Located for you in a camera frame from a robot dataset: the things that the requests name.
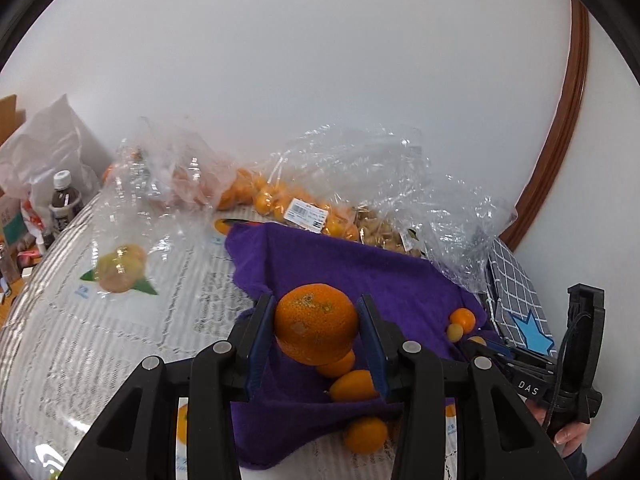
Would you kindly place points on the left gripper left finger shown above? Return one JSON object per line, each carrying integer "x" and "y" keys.
{"x": 134, "y": 437}

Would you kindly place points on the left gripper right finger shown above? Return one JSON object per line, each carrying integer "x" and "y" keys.
{"x": 497, "y": 437}

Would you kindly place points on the large orange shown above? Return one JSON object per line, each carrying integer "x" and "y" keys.
{"x": 315, "y": 324}

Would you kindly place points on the person's right hand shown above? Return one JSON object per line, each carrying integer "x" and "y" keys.
{"x": 569, "y": 438}

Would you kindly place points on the grey checked bag blue star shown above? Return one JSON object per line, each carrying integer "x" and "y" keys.
{"x": 514, "y": 307}

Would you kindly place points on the small yellow-green fruit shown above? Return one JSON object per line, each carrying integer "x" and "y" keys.
{"x": 455, "y": 332}

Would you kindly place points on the small orange mandarin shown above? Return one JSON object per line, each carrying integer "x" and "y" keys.
{"x": 366, "y": 436}
{"x": 465, "y": 318}

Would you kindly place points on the oval kumquat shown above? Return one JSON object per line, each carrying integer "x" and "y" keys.
{"x": 355, "y": 386}

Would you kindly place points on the purple towel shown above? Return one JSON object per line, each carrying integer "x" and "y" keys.
{"x": 350, "y": 299}

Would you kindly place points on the brown bottle white cap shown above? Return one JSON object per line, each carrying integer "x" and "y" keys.
{"x": 66, "y": 202}

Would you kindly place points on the large crumpled clear bag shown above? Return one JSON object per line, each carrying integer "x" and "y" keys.
{"x": 386, "y": 171}

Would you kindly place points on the clear bag left side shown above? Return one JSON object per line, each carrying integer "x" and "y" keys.
{"x": 156, "y": 204}

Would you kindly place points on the clear bag of oranges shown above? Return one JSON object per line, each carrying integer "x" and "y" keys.
{"x": 277, "y": 194}

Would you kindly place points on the white plastic bag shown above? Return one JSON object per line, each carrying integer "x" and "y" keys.
{"x": 48, "y": 142}

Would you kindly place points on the brown wooden door frame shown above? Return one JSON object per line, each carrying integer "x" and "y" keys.
{"x": 552, "y": 154}

